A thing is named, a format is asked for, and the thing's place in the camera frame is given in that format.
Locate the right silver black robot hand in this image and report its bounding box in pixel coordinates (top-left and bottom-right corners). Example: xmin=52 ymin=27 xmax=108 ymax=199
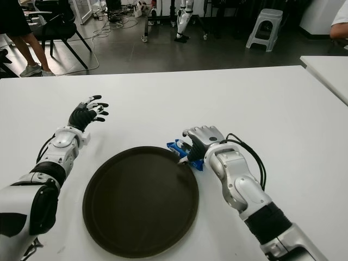
xmin=178 ymin=125 xmax=226 ymax=165

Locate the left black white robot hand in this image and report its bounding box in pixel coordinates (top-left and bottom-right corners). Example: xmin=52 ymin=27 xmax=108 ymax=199
xmin=68 ymin=95 xmax=109 ymax=133

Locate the blue Oreo packet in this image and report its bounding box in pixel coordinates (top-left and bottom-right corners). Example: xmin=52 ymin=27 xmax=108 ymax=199
xmin=166 ymin=139 xmax=204 ymax=171

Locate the dark brown round tray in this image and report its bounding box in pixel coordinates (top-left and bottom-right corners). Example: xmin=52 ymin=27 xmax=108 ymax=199
xmin=82 ymin=146 xmax=200 ymax=255

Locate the black chair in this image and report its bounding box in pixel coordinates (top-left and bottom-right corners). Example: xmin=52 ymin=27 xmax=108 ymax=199
xmin=35 ymin=0 xmax=92 ymax=69

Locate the white framed glass panel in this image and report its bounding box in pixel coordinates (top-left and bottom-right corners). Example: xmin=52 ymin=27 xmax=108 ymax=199
xmin=71 ymin=0 xmax=95 ymax=25

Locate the white humanoid robot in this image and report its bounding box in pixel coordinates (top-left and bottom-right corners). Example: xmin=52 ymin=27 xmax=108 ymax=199
xmin=173 ymin=0 xmax=195 ymax=43

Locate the standing person in black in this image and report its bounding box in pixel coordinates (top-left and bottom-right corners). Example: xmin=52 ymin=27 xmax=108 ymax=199
xmin=0 ymin=0 xmax=56 ymax=77

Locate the white plastic stool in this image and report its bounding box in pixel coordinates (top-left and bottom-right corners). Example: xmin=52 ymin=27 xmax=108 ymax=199
xmin=246 ymin=8 xmax=283 ymax=52

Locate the white side table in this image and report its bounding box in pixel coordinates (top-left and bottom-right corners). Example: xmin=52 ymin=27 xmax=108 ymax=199
xmin=300 ymin=55 xmax=348 ymax=107

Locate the white cabinet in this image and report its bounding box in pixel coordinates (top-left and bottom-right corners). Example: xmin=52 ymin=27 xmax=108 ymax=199
xmin=299 ymin=0 xmax=342 ymax=35

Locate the person in white shirt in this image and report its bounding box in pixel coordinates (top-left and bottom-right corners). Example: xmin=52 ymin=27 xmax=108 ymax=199
xmin=330 ymin=4 xmax=348 ymax=40

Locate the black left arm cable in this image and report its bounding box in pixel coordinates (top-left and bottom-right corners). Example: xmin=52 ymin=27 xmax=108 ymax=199
xmin=23 ymin=135 xmax=55 ymax=261

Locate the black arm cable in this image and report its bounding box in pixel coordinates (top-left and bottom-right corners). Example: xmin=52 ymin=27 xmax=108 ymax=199
xmin=225 ymin=133 xmax=266 ymax=191
xmin=23 ymin=135 xmax=55 ymax=261

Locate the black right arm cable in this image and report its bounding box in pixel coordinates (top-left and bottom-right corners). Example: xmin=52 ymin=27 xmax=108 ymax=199
xmin=225 ymin=133 xmax=266 ymax=191

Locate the white floor cable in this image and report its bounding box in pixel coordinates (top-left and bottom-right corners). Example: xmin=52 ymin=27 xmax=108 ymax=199
xmin=54 ymin=26 xmax=100 ymax=74

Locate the tangle of floor cables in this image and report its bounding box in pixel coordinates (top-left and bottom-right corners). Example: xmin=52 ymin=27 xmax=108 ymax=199
xmin=92 ymin=10 xmax=139 ymax=38

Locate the black wheeled frame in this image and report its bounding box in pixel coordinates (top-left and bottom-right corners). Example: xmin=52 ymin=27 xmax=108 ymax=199
xmin=140 ymin=0 xmax=210 ymax=43

